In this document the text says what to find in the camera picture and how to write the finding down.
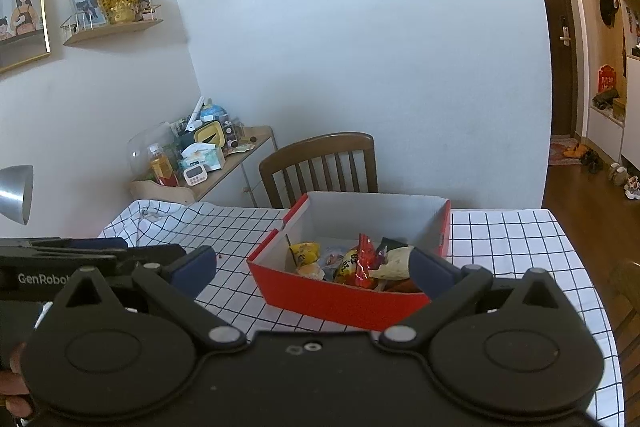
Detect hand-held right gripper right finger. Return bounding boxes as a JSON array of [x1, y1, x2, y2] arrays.
[[380, 247, 571, 349]]

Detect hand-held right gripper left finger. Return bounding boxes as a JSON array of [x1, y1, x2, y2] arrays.
[[55, 244, 248, 349]]

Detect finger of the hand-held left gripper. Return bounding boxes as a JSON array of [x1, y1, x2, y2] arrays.
[[0, 236, 129, 259], [116, 244, 187, 271]]

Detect pale yellow snack packet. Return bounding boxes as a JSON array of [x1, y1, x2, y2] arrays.
[[369, 245, 416, 281]]

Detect brown red snack bag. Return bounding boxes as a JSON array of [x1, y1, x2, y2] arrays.
[[380, 279, 422, 294]]

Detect dark green snack packet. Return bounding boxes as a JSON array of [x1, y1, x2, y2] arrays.
[[376, 237, 407, 258]]

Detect red yellow chip bag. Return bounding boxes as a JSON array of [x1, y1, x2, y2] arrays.
[[334, 234, 377, 289]]

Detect white blue snack packet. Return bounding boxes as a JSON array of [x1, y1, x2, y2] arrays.
[[320, 247, 351, 281]]

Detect red cardboard box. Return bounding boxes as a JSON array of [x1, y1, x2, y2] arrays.
[[246, 192, 452, 332]]

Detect yellow triangular snack packet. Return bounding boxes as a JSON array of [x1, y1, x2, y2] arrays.
[[289, 242, 321, 268]]

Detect clear jelly cup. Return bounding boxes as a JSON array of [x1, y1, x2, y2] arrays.
[[297, 262, 326, 281]]

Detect person's left hand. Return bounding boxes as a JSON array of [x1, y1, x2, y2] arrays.
[[0, 342, 37, 419]]

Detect white black checked tablecloth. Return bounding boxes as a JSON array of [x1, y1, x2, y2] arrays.
[[97, 199, 623, 427]]

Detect orange juice bottle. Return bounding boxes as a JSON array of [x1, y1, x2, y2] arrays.
[[148, 144, 179, 186]]

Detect silver lamp shade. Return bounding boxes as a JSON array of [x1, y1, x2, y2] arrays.
[[0, 164, 34, 226]]

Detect white kitchen timer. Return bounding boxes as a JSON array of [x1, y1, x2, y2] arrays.
[[181, 163, 207, 186]]

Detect light wooden side cabinet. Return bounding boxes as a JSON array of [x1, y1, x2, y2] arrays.
[[131, 125, 277, 208]]

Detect clear glass dome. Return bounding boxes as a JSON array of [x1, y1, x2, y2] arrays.
[[127, 122, 176, 182]]

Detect white green tissue pack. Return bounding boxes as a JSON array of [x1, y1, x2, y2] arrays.
[[181, 144, 226, 172]]

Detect yellow box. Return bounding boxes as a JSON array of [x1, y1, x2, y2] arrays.
[[194, 119, 226, 146]]

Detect white tube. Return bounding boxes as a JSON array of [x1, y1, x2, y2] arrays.
[[186, 96, 205, 132]]

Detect brown wooden slatted chair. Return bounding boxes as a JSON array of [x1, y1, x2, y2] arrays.
[[258, 133, 378, 208]]

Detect patterned door mat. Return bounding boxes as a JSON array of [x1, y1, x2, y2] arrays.
[[548, 136, 579, 166]]

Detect white shoe bench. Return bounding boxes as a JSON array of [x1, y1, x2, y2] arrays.
[[585, 94, 626, 168]]

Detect gold framed family poster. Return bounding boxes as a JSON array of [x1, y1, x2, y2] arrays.
[[0, 0, 52, 75]]

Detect red ornament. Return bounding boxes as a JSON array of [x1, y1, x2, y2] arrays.
[[597, 64, 617, 93]]

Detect dark brown door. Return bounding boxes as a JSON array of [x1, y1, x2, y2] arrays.
[[524, 0, 576, 138]]

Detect wooden wall shelf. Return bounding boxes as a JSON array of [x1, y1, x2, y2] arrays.
[[61, 4, 164, 46]]

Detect small photo frame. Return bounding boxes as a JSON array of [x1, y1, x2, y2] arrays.
[[69, 0, 107, 29]]

